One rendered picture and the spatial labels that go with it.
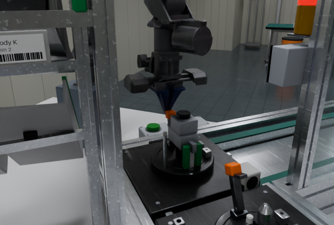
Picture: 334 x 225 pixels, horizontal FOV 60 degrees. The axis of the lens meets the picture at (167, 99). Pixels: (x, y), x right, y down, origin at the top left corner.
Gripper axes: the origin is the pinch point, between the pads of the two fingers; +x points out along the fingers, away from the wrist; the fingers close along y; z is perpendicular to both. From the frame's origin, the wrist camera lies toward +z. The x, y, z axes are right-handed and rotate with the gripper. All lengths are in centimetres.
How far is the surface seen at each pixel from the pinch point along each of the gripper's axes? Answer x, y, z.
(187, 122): 0.9, 0.2, -11.1
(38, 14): -21.8, 25.6, -29.8
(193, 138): 4.4, -1.0, -11.8
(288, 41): 55, -395, 339
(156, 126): 12.3, -2.4, 11.9
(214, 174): 12.1, -4.7, -15.1
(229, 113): 111, -175, 205
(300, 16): -20.1, -16.6, -20.0
